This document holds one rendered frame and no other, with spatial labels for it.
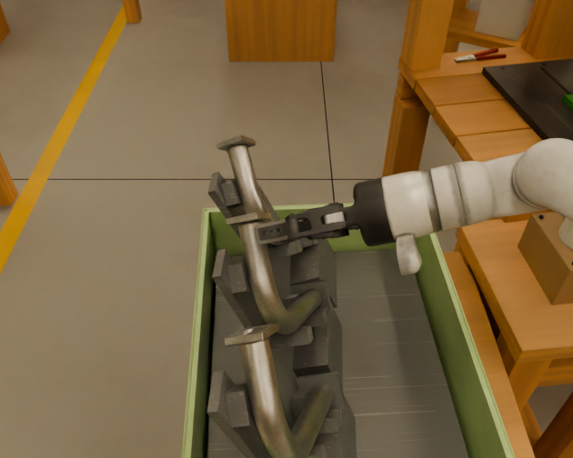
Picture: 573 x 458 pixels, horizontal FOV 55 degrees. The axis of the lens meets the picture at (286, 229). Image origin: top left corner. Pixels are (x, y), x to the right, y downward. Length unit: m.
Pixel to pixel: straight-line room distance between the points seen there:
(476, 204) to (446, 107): 0.93
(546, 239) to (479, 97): 0.59
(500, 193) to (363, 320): 0.43
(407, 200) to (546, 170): 0.14
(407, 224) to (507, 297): 0.52
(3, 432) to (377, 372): 1.37
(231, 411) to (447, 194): 0.31
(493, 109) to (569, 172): 0.96
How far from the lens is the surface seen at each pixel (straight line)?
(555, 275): 1.08
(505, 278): 1.12
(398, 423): 0.90
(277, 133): 2.92
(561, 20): 1.81
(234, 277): 0.67
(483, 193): 0.60
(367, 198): 0.60
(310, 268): 0.96
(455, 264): 1.20
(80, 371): 2.04
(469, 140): 1.40
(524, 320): 1.07
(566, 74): 1.74
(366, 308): 1.01
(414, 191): 0.59
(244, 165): 0.79
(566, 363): 1.17
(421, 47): 1.63
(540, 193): 0.59
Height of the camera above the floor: 1.64
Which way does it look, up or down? 44 degrees down
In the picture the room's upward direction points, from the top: straight up
